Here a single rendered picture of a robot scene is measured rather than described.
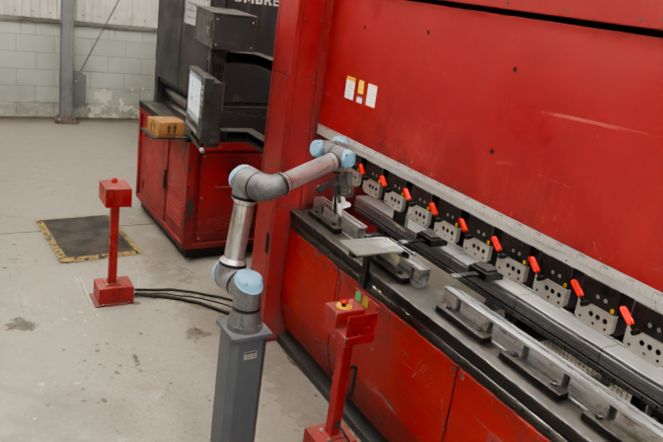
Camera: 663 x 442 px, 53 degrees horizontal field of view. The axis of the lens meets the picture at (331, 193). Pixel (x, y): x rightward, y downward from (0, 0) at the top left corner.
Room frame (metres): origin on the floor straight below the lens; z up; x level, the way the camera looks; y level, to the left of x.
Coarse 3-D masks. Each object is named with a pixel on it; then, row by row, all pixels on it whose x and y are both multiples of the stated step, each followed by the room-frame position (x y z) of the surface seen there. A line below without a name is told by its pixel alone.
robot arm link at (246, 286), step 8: (240, 272) 2.50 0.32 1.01; (248, 272) 2.51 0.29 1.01; (256, 272) 2.52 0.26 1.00; (232, 280) 2.49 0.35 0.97; (240, 280) 2.44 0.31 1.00; (248, 280) 2.45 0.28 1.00; (256, 280) 2.46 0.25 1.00; (232, 288) 2.47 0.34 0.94; (240, 288) 2.43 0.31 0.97; (248, 288) 2.43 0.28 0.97; (256, 288) 2.44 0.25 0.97; (232, 296) 2.49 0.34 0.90; (240, 296) 2.43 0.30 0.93; (248, 296) 2.43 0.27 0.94; (256, 296) 2.44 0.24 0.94; (240, 304) 2.43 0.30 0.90; (248, 304) 2.43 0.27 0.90; (256, 304) 2.45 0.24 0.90
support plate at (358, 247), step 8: (344, 240) 3.04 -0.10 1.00; (352, 240) 3.06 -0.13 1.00; (360, 240) 3.07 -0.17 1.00; (376, 240) 3.10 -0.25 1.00; (352, 248) 2.95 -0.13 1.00; (360, 248) 2.97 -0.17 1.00; (368, 248) 2.98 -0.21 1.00; (384, 248) 3.01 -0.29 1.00; (392, 248) 3.03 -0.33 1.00; (400, 248) 3.04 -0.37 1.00; (360, 256) 2.89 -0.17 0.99
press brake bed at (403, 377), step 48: (288, 240) 3.73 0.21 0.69; (288, 288) 3.67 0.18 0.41; (336, 288) 3.23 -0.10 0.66; (288, 336) 3.73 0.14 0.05; (384, 336) 2.84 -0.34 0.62; (432, 336) 2.57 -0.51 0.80; (384, 384) 2.79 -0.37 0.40; (432, 384) 2.52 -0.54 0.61; (480, 384) 2.30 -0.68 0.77; (384, 432) 2.80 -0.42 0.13; (432, 432) 2.47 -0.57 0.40; (480, 432) 2.25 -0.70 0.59; (528, 432) 2.07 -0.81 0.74
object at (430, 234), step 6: (420, 234) 3.22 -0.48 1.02; (426, 234) 3.20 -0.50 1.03; (432, 234) 3.21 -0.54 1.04; (402, 240) 3.14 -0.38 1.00; (408, 240) 3.15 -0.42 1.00; (414, 240) 3.17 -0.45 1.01; (420, 240) 3.18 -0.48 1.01; (426, 240) 3.18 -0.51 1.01; (432, 240) 3.15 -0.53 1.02; (438, 240) 3.17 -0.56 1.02; (444, 240) 3.19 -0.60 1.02; (432, 246) 3.15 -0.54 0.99; (438, 246) 3.17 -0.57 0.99
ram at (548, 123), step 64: (384, 0) 3.39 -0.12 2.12; (384, 64) 3.32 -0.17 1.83; (448, 64) 2.92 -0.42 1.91; (512, 64) 2.60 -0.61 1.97; (576, 64) 2.35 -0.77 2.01; (640, 64) 2.15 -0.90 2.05; (384, 128) 3.25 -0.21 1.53; (448, 128) 2.85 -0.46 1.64; (512, 128) 2.55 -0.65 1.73; (576, 128) 2.30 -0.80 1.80; (640, 128) 2.10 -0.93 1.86; (512, 192) 2.49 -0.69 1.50; (576, 192) 2.25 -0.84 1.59; (640, 192) 2.05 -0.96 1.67; (640, 256) 2.00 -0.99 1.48
